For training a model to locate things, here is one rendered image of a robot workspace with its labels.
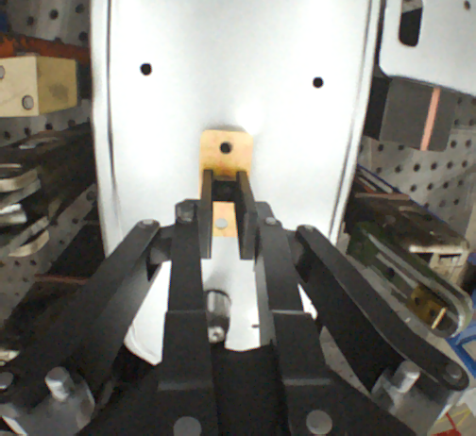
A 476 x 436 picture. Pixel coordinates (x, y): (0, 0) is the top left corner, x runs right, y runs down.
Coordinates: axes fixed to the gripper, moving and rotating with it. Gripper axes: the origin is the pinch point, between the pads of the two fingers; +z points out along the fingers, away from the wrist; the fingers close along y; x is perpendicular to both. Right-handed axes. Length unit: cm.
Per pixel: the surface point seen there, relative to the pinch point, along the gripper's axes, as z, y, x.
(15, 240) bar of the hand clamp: -2.5, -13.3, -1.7
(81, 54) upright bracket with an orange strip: 14.0, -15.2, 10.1
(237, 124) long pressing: 5.6, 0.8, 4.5
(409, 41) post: 10.0, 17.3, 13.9
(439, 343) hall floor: 107, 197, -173
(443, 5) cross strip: 5.9, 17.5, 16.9
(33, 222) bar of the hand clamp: -0.3, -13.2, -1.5
